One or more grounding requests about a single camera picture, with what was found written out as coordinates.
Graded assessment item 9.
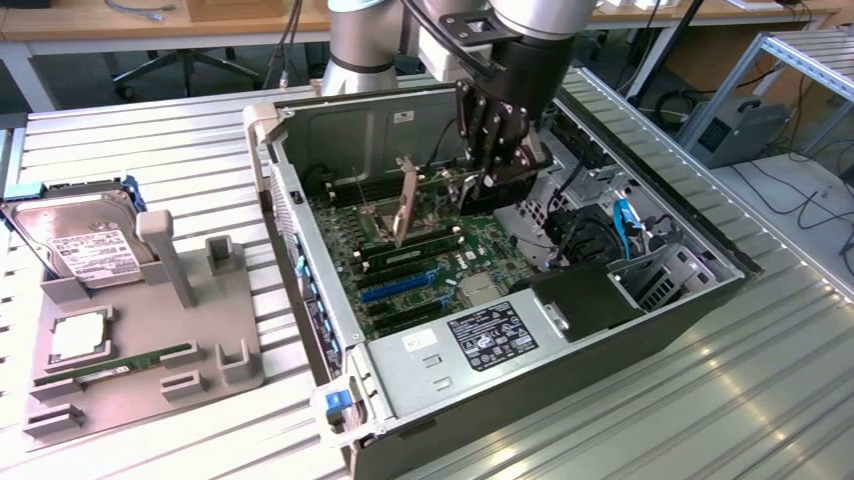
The green graphics card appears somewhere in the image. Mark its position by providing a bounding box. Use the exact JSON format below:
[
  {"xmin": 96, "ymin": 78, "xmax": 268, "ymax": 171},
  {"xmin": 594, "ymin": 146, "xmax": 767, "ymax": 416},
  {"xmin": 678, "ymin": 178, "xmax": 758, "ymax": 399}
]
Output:
[{"xmin": 391, "ymin": 143, "xmax": 554, "ymax": 250}]

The grey parts rack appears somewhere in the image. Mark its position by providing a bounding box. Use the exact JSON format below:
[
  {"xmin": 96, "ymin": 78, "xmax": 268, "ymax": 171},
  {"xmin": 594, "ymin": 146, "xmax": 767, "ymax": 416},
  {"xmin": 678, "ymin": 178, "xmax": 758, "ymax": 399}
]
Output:
[{"xmin": 23, "ymin": 209, "xmax": 268, "ymax": 441}]

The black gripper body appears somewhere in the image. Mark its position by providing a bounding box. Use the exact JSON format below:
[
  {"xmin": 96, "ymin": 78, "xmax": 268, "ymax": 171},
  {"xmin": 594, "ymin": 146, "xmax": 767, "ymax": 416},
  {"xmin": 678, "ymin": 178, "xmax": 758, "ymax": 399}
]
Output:
[{"xmin": 484, "ymin": 30, "xmax": 576, "ymax": 121}]

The CPU socket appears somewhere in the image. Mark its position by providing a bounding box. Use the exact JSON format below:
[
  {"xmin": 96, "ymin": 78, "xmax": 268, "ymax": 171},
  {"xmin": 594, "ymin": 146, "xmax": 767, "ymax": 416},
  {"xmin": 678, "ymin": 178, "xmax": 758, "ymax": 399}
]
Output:
[{"xmin": 369, "ymin": 199, "xmax": 439, "ymax": 240}]

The grey device with handle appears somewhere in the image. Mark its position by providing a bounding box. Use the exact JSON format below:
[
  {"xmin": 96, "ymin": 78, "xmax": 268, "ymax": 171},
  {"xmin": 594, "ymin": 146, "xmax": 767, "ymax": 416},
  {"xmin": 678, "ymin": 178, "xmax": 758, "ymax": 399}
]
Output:
[{"xmin": 678, "ymin": 91, "xmax": 794, "ymax": 170}]

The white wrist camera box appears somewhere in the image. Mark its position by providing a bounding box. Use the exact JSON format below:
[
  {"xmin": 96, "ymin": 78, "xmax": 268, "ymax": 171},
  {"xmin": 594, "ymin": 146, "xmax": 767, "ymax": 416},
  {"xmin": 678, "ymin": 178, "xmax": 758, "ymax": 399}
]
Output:
[{"xmin": 418, "ymin": 13, "xmax": 523, "ymax": 85}]

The silver CPU chip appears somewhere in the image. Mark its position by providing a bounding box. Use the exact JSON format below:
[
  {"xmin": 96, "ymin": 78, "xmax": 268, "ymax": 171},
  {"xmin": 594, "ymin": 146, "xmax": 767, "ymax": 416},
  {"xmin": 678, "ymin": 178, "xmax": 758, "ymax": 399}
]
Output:
[{"xmin": 49, "ymin": 314, "xmax": 112, "ymax": 361}]

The black office chair base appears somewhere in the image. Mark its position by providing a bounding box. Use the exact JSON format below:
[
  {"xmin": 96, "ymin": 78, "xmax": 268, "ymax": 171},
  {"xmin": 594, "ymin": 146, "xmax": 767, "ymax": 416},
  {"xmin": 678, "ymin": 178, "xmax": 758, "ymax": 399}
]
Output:
[{"xmin": 109, "ymin": 47, "xmax": 265, "ymax": 99}]

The silver power supply unit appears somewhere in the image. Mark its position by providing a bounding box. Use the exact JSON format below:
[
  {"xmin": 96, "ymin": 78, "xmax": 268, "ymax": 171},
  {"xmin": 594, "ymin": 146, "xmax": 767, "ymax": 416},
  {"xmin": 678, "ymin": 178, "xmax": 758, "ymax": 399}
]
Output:
[{"xmin": 363, "ymin": 288, "xmax": 579, "ymax": 421}]

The wooden desk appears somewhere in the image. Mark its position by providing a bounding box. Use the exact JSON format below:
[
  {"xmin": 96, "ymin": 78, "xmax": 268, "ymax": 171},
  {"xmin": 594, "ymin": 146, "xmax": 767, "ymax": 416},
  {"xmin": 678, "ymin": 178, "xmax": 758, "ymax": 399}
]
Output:
[{"xmin": 0, "ymin": 0, "xmax": 843, "ymax": 114}]

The light blue network cable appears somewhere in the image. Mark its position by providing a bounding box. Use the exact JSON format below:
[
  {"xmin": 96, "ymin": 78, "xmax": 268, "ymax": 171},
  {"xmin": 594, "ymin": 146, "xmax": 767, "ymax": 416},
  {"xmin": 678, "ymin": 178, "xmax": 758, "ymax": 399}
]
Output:
[{"xmin": 104, "ymin": 0, "xmax": 180, "ymax": 22}]

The aluminium profile frame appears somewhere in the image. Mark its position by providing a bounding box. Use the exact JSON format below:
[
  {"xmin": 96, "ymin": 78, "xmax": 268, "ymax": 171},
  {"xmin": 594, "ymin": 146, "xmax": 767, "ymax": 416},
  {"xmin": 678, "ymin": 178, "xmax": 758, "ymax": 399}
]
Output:
[{"xmin": 698, "ymin": 27, "xmax": 854, "ymax": 156}]

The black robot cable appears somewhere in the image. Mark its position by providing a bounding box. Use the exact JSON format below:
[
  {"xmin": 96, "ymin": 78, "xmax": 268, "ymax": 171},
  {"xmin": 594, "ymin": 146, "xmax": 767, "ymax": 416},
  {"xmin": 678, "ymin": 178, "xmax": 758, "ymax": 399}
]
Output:
[{"xmin": 399, "ymin": 0, "xmax": 508, "ymax": 81}]

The silver disk bay cage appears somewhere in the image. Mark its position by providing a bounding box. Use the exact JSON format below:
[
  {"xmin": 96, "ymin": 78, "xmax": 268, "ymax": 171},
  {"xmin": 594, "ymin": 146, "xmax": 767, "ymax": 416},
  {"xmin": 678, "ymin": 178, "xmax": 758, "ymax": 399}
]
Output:
[{"xmin": 491, "ymin": 89, "xmax": 642, "ymax": 266}]

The blue case latch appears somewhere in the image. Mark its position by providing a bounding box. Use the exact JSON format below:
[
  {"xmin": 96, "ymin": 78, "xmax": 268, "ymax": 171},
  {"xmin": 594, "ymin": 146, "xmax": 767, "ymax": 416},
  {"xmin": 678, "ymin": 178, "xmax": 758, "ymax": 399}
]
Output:
[{"xmin": 321, "ymin": 388, "xmax": 353, "ymax": 420}]

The green RAM stick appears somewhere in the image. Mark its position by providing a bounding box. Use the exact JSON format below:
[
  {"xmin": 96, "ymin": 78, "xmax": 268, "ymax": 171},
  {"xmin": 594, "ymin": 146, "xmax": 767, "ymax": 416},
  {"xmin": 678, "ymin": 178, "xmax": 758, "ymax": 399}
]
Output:
[
  {"xmin": 32, "ymin": 347, "xmax": 192, "ymax": 386},
  {"xmin": 364, "ymin": 238, "xmax": 463, "ymax": 266}
]

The black wire bundle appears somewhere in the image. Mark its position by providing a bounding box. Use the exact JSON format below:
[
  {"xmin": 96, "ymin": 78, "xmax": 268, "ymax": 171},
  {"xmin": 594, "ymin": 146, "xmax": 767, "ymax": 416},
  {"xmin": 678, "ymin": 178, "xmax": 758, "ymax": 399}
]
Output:
[{"xmin": 543, "ymin": 204, "xmax": 619, "ymax": 266}]

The blue SATA wire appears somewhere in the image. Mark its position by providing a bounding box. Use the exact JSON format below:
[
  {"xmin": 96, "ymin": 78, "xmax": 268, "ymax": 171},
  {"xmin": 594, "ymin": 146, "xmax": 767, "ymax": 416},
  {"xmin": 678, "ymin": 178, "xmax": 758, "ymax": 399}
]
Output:
[{"xmin": 610, "ymin": 198, "xmax": 646, "ymax": 261}]

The black open PC case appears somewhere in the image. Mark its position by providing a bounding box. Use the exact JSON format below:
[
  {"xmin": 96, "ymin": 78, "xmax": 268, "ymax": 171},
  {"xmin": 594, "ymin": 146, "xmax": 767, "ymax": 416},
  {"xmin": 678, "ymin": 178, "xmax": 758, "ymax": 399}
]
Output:
[{"xmin": 241, "ymin": 72, "xmax": 767, "ymax": 480}]

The silver chipset heatsink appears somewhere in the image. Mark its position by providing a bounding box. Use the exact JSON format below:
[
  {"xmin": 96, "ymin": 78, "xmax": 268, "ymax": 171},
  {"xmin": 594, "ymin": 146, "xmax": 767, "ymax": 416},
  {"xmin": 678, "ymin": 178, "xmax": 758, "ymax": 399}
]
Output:
[{"xmin": 459, "ymin": 277, "xmax": 508, "ymax": 306}]

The thick black case wire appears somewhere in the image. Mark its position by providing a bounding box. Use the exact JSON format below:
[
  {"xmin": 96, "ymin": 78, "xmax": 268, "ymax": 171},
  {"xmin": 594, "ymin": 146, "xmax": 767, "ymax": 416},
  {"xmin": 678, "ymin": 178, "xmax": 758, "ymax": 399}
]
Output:
[{"xmin": 426, "ymin": 115, "xmax": 468, "ymax": 169}]

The green motherboard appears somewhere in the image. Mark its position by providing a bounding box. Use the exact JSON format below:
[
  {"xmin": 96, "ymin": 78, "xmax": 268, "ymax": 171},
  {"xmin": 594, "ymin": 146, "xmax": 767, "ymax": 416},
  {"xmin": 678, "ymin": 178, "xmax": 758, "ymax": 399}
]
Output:
[{"xmin": 309, "ymin": 167, "xmax": 543, "ymax": 342}]

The blue disk carrier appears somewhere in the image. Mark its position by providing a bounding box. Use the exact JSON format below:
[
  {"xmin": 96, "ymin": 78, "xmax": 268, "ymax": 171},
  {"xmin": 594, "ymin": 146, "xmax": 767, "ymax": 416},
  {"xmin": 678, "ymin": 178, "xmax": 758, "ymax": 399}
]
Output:
[{"xmin": 0, "ymin": 173, "xmax": 147, "ymax": 234}]

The black plastic shroud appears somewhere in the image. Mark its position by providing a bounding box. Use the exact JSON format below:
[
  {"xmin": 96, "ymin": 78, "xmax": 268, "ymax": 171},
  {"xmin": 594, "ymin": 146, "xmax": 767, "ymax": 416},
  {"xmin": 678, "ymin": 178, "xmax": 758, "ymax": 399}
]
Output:
[{"xmin": 510, "ymin": 262, "xmax": 647, "ymax": 345}]

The slotted silver disk bay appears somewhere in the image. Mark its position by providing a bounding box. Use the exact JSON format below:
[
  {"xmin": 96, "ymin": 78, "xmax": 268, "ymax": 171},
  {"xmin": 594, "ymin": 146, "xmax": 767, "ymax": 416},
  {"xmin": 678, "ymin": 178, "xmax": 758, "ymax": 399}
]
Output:
[{"xmin": 610, "ymin": 243, "xmax": 722, "ymax": 312}]

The silver hard disk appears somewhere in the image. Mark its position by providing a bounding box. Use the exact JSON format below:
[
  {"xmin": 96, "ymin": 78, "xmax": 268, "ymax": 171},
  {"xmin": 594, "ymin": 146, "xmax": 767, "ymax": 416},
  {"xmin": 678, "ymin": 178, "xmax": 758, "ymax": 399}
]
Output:
[{"xmin": 0, "ymin": 192, "xmax": 145, "ymax": 291}]

